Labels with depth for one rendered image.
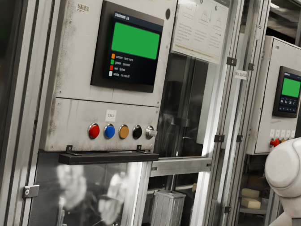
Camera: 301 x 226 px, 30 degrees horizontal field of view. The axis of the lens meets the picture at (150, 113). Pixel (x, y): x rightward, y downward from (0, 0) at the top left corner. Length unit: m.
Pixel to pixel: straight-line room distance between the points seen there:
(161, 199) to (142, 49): 0.83
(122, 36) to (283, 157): 0.48
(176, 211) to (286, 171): 0.98
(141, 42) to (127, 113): 0.19
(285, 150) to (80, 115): 0.47
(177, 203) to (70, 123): 0.92
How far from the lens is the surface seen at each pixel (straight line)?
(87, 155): 1.32
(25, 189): 1.25
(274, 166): 1.24
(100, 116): 1.38
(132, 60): 1.41
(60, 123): 1.28
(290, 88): 2.38
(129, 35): 1.39
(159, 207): 2.13
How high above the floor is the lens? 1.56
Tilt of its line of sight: 3 degrees down
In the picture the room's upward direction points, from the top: 9 degrees clockwise
